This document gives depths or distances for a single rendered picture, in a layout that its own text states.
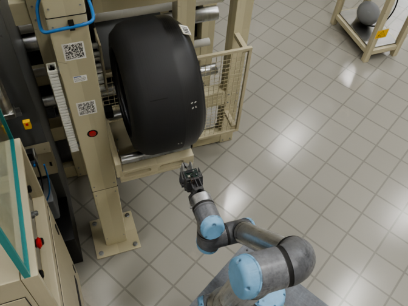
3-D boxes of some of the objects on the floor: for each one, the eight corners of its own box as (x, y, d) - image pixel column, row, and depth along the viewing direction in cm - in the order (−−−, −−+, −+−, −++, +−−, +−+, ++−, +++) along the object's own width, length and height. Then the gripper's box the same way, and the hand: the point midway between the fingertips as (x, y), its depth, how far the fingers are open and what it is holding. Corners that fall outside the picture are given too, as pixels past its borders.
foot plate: (97, 260, 270) (97, 258, 269) (89, 221, 285) (88, 220, 284) (141, 247, 277) (141, 245, 275) (130, 210, 292) (130, 209, 290)
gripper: (210, 187, 175) (193, 150, 189) (188, 192, 172) (172, 155, 186) (210, 200, 181) (193, 163, 195) (188, 206, 179) (173, 169, 193)
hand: (184, 166), depth 192 cm, fingers closed
